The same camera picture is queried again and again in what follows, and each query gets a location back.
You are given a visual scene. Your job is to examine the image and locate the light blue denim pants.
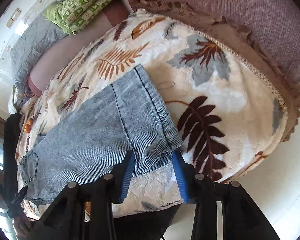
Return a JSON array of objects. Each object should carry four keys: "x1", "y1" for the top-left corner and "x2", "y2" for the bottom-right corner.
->
[{"x1": 17, "y1": 64, "x2": 183, "y2": 205}]

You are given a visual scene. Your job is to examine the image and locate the green printed cloth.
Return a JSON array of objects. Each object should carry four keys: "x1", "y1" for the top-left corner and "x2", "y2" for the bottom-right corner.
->
[{"x1": 43, "y1": 0, "x2": 125, "y2": 36}]

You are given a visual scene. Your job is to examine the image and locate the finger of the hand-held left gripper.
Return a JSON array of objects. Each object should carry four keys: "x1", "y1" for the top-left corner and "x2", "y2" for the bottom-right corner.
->
[{"x1": 0, "y1": 184, "x2": 28, "y2": 221}]

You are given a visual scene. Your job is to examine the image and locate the dark cloth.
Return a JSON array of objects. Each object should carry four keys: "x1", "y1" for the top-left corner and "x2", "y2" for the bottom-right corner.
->
[{"x1": 2, "y1": 114, "x2": 24, "y2": 205}]

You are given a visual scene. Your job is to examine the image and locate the grey quilted cover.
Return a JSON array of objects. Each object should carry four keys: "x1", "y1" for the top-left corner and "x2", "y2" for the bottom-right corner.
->
[{"x1": 9, "y1": 17, "x2": 68, "y2": 102}]

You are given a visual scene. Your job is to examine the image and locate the cream leaf-print fleece blanket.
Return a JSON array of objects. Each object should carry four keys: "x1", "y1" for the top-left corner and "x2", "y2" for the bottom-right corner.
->
[{"x1": 15, "y1": 9, "x2": 289, "y2": 222}]

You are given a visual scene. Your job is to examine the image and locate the beige wall switch plate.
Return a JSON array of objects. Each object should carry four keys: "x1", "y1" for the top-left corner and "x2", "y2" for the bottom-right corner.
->
[{"x1": 6, "y1": 8, "x2": 22, "y2": 28}]

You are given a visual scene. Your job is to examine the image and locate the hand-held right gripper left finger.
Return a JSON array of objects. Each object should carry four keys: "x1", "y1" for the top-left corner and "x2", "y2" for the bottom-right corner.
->
[{"x1": 27, "y1": 151, "x2": 136, "y2": 240}]

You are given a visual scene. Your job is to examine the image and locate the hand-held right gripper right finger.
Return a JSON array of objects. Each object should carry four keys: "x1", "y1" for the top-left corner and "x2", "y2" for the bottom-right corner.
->
[{"x1": 172, "y1": 152, "x2": 282, "y2": 240}]

